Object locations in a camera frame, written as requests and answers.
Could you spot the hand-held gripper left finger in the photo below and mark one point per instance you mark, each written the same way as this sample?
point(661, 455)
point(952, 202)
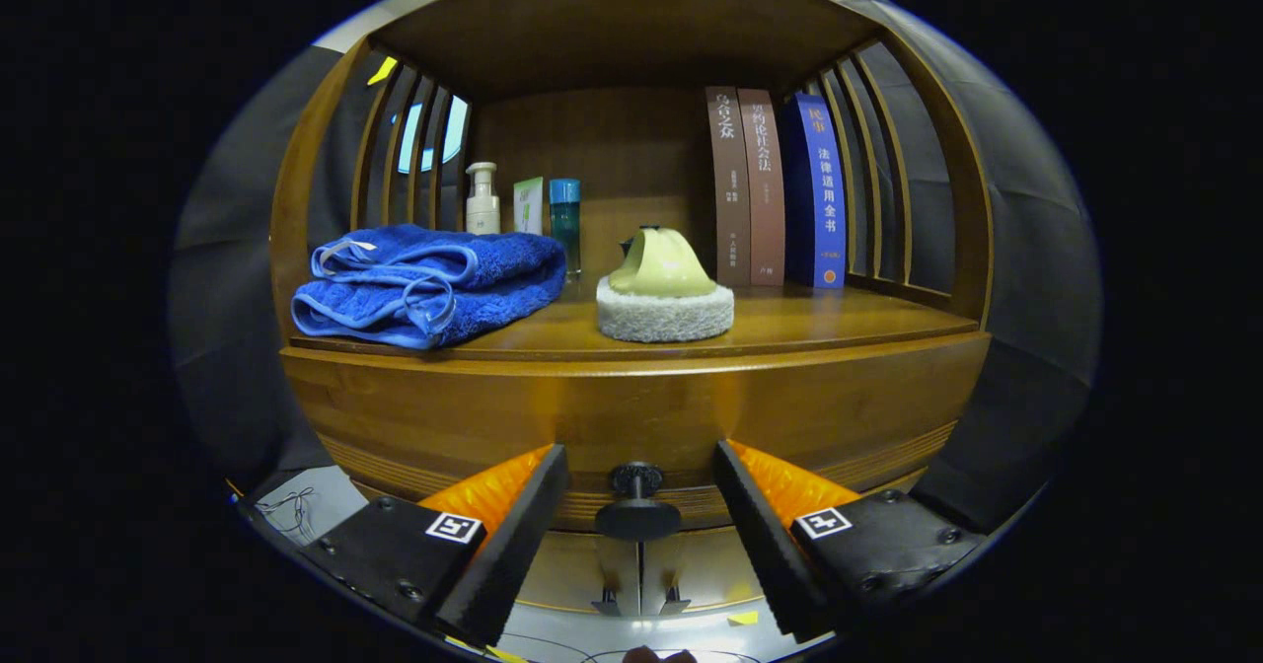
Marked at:
point(518, 545)

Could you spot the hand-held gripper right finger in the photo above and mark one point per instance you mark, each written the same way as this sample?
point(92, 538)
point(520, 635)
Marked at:
point(770, 545)

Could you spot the wooden drawer with black knob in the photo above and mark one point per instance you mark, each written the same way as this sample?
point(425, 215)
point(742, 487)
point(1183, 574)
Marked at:
point(641, 416)

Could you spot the yellow brush with white pad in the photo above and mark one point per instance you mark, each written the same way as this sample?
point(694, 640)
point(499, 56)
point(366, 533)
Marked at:
point(661, 278)

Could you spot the wooden cabinet door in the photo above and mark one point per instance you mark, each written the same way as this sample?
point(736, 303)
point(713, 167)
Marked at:
point(572, 574)
point(705, 569)

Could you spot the wooden countertop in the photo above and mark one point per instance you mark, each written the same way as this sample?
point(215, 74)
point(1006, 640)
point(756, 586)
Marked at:
point(789, 313)

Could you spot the wooden cabinet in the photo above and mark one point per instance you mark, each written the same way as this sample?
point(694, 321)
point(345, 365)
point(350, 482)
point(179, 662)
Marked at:
point(612, 150)

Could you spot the yellow tape piece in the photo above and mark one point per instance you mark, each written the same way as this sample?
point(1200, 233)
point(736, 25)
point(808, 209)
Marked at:
point(742, 618)

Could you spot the folded blue towel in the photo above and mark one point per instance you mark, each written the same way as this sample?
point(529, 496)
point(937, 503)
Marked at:
point(424, 278)

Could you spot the dark blue lidded teacup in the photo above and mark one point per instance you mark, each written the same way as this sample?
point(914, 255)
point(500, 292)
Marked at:
point(629, 245)

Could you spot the blue glass bottle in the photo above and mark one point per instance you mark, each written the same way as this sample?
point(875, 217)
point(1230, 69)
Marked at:
point(565, 219)

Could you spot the white pump bottle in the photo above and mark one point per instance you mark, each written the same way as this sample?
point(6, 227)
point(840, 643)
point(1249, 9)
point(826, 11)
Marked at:
point(482, 211)

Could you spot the green and white tube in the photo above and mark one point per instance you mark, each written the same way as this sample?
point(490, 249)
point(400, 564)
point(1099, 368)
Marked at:
point(529, 209)

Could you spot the reddish brown book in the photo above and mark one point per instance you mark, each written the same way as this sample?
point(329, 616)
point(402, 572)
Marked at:
point(765, 199)

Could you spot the dark brown book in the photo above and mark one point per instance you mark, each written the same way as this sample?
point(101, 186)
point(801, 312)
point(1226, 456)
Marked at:
point(728, 199)

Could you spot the blue book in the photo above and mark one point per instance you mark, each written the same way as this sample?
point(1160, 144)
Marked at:
point(824, 199)

